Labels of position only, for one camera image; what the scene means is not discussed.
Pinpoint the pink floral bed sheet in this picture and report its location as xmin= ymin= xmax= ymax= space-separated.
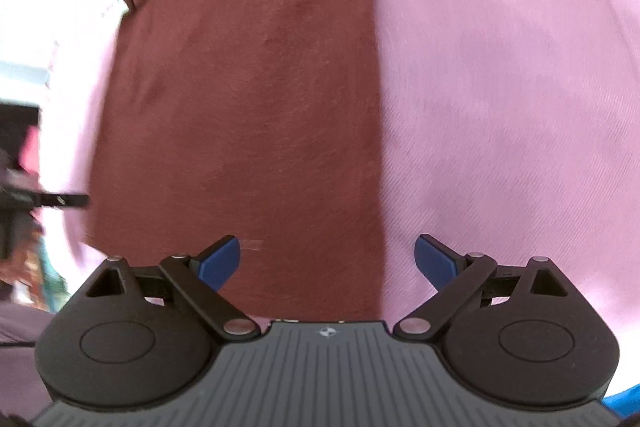
xmin=62 ymin=0 xmax=640 ymax=338

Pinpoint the rust red sweater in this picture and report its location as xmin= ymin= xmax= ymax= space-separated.
xmin=85 ymin=0 xmax=385 ymax=321

